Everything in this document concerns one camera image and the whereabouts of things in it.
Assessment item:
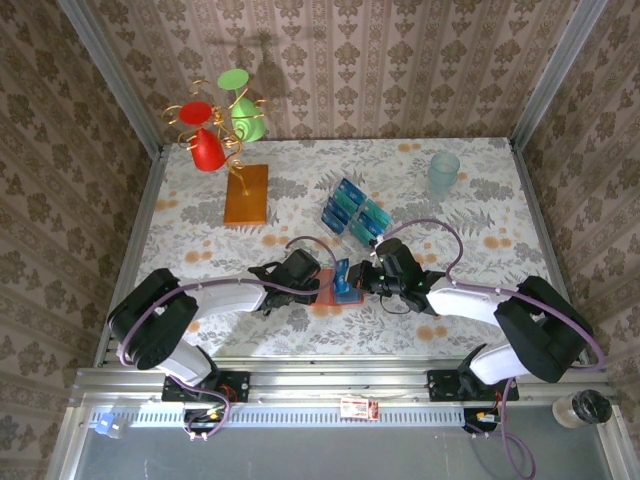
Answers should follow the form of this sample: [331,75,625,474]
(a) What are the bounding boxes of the clear jar black lid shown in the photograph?
[551,388,614,430]

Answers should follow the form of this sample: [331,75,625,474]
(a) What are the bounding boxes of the long aluminium mounting rail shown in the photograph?
[69,355,621,406]

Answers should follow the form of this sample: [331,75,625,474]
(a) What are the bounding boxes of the red white sticker label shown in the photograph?
[339,397,380,420]

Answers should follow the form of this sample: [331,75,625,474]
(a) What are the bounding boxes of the teal plastic cup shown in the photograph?
[426,152,461,201]

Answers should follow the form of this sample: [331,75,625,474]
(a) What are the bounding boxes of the orange card holder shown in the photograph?
[313,267,365,307]

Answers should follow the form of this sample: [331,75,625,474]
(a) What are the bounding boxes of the slotted grey cable duct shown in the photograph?
[84,402,471,429]

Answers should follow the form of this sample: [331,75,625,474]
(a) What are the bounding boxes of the blue white plug adapter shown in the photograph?
[91,411,132,440]

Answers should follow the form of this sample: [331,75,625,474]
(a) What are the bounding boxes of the red wine glass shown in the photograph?
[178,101,226,174]

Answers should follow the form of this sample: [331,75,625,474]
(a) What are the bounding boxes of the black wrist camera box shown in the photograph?
[375,238,417,282]
[283,248,322,284]

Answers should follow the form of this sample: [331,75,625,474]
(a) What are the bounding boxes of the green wine glass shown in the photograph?
[217,68,267,143]

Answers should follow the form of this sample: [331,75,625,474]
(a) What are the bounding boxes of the grey metal shelf panel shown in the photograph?
[49,404,626,480]

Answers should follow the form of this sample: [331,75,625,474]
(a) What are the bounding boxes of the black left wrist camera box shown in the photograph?
[283,248,322,284]

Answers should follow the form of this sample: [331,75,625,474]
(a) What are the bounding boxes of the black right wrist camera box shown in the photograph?
[375,238,417,282]

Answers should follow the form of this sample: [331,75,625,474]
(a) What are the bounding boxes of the aluminium frame post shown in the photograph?
[508,0,610,149]
[58,0,165,154]

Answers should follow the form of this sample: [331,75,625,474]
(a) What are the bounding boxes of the gold wire rack wooden base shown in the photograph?
[160,77,274,227]

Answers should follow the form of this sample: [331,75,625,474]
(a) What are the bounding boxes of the black connector box with wires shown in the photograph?
[462,407,503,435]
[182,407,229,435]

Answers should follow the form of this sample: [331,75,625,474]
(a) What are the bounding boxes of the blue credit card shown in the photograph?
[325,198,355,225]
[355,210,389,236]
[320,208,347,237]
[333,258,352,297]
[335,177,367,202]

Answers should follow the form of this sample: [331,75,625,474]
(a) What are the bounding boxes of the aluminium table side rail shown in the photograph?
[93,142,167,369]
[507,138,591,365]

